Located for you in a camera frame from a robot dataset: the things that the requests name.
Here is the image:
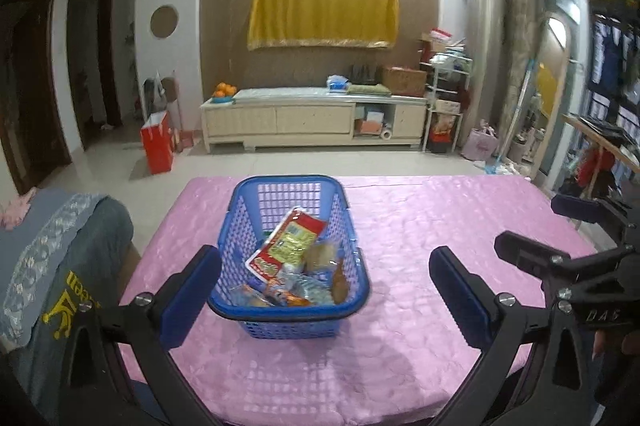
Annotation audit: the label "red paper bag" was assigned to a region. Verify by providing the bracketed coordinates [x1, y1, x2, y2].
[140, 111, 176, 175]

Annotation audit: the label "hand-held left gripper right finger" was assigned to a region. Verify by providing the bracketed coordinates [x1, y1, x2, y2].
[429, 247, 596, 426]

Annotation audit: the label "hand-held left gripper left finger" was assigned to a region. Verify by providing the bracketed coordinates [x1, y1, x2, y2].
[60, 246, 222, 426]

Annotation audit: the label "beige patterned curtain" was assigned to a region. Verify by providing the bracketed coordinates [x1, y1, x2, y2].
[497, 0, 538, 161]

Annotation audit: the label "yellow cloth cover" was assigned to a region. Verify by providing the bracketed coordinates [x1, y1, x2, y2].
[247, 0, 401, 52]

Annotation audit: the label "light blue chip packet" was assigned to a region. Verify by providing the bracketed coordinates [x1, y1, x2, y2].
[299, 275, 335, 305]

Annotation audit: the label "hanging dark clothes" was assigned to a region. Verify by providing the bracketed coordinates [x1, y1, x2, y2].
[590, 16, 640, 107]

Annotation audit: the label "light blue wafer packet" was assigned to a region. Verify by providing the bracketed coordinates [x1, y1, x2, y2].
[229, 285, 266, 307]

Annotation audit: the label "round brown wall niche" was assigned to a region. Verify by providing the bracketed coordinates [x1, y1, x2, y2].
[150, 4, 180, 39]

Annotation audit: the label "pink bag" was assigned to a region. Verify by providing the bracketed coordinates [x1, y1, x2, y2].
[461, 121, 500, 161]

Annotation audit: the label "blue plastic basket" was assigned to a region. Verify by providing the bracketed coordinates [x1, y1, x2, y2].
[207, 175, 372, 339]

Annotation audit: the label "large red silver snack packet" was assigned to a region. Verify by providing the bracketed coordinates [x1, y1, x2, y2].
[245, 207, 328, 279]

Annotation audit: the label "brown cardboard box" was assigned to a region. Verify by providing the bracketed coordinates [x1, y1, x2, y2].
[382, 66, 428, 97]

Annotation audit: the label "cream TV cabinet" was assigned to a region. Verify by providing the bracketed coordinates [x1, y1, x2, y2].
[200, 86, 428, 154]

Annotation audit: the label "grey garment yellow print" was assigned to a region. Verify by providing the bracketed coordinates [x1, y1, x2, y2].
[10, 198, 135, 412]

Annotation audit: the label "long orange snack packet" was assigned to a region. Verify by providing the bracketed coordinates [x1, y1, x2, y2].
[264, 281, 311, 307]

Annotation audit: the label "dark wooden door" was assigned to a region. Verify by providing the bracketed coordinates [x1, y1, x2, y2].
[0, 0, 73, 197]

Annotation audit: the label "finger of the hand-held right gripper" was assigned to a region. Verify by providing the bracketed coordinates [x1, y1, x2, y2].
[551, 194, 640, 247]
[494, 231, 636, 301]

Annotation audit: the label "silver standing air conditioner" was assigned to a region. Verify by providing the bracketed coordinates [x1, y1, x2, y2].
[462, 0, 508, 157]

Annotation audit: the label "pink cloth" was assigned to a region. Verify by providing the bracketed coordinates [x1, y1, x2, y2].
[0, 188, 38, 227]

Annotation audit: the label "blue handled mop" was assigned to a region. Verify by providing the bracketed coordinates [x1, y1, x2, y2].
[484, 60, 538, 177]

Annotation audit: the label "white metal shelf rack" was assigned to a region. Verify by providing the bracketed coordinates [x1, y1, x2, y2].
[424, 53, 473, 154]

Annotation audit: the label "yellow orange snack packet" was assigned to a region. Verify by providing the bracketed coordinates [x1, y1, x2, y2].
[330, 258, 351, 304]

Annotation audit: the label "green cushion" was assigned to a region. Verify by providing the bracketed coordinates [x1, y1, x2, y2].
[346, 83, 392, 96]

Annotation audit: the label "red garment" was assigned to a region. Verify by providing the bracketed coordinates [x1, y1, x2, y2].
[577, 148, 616, 187]

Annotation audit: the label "arched wooden mirror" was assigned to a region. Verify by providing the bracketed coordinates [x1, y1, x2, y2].
[505, 8, 581, 187]

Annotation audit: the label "blue-grey lace cloth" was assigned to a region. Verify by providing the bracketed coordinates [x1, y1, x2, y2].
[0, 188, 108, 352]

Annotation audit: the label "person's right hand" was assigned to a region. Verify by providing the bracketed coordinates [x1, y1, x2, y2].
[592, 332, 640, 361]

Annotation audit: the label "pink quilted tablecloth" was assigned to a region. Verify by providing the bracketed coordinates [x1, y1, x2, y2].
[117, 176, 598, 426]

